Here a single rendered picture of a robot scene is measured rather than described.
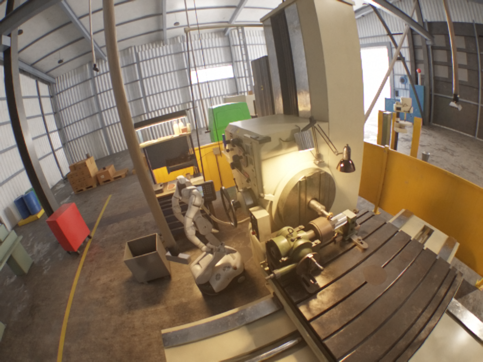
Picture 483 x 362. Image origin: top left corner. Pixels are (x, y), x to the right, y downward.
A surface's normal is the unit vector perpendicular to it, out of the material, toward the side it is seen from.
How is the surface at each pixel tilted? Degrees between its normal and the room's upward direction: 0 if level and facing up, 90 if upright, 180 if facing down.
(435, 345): 0
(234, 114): 84
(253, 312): 0
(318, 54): 90
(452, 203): 90
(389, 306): 0
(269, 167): 90
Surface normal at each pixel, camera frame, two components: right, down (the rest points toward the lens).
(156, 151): 0.29, 0.38
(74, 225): 0.99, -0.15
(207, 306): -0.14, -0.89
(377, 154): -0.92, 0.29
